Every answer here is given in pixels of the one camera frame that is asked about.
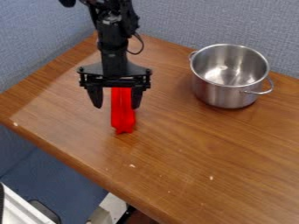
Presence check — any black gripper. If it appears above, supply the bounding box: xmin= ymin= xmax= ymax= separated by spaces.
xmin=77 ymin=61 xmax=152 ymax=109

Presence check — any red star-shaped block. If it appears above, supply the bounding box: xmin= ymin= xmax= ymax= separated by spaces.
xmin=110 ymin=87 xmax=136 ymax=134

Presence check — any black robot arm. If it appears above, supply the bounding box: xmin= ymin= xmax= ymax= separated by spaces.
xmin=58 ymin=0 xmax=152 ymax=109

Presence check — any metal pot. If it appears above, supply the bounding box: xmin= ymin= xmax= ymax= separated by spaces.
xmin=189 ymin=44 xmax=275 ymax=109

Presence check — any white box below table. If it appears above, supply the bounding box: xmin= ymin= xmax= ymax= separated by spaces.
xmin=0 ymin=183 xmax=54 ymax=224

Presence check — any black cable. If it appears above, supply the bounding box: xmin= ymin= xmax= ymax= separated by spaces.
xmin=125 ymin=31 xmax=145 ymax=56

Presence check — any white table bracket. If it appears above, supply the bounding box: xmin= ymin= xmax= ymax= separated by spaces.
xmin=85 ymin=193 xmax=126 ymax=224

